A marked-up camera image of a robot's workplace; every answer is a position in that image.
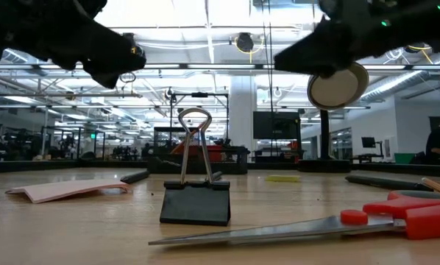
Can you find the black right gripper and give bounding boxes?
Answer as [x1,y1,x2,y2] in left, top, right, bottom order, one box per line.
[273,0,427,80]

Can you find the black bag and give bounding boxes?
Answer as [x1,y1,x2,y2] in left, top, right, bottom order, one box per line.
[407,150,429,166]

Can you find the person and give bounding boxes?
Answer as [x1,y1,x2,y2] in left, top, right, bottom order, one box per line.
[425,119,440,166]

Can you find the yellow sticky note pad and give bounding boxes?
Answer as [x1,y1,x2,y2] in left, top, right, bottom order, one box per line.
[265,174,301,183]

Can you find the black desk lamp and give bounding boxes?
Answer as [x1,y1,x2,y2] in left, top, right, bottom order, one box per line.
[297,61,370,173]

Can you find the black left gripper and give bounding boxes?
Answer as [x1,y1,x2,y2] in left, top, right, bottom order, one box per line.
[6,0,148,90]

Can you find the large black binder clip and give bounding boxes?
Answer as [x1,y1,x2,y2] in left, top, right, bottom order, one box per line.
[159,107,231,227]

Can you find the pink eraser block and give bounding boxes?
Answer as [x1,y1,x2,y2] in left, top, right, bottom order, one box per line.
[5,179,132,205]

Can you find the ceiling cable reel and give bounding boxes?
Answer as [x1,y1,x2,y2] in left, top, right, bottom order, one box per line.
[122,32,148,58]
[403,43,427,54]
[235,32,255,53]

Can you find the large black monitor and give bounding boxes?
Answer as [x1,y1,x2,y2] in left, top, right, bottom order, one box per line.
[252,110,302,141]

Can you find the black mesh desk organizer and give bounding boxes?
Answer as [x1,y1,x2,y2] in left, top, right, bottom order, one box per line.
[147,126,251,175]

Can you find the red background box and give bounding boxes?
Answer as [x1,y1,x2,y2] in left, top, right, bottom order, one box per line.
[175,144,224,163]

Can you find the green bin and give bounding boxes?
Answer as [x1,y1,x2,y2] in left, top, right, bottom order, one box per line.
[394,152,413,165]

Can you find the red-handled scissors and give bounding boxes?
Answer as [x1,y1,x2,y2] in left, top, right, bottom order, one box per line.
[148,189,440,247]

